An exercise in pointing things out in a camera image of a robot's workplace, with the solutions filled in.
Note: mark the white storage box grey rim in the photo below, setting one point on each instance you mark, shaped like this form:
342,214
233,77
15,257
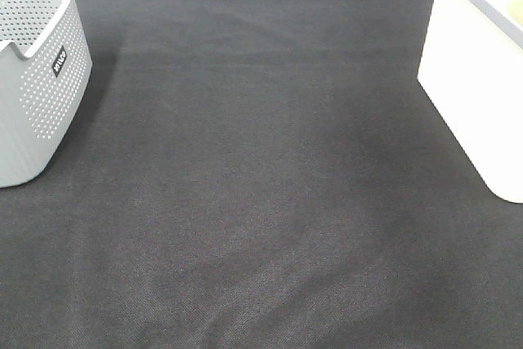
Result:
471,69

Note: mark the grey perforated plastic basket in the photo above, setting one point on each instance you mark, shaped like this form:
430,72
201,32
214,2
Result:
45,68

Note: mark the black fabric table cover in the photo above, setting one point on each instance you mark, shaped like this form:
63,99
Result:
258,174

